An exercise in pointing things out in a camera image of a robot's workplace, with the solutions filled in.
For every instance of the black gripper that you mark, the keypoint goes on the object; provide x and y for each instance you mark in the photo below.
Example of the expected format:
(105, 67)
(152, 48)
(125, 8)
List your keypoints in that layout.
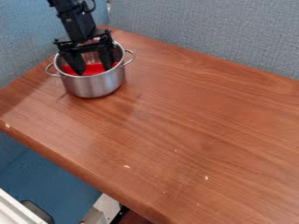
(84, 38)

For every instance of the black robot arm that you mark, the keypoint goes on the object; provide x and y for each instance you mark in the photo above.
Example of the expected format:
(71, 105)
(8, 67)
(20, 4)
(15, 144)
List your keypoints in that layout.
(71, 4)

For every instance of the metal pot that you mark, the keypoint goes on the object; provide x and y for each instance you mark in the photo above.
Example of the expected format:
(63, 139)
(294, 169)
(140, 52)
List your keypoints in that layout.
(96, 85)

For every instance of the red plastic block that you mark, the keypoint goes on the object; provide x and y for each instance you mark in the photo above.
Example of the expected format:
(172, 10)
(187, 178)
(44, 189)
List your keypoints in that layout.
(93, 69)

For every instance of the white appliance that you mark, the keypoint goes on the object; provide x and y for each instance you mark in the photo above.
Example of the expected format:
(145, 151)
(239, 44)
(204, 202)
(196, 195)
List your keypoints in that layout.
(15, 213)

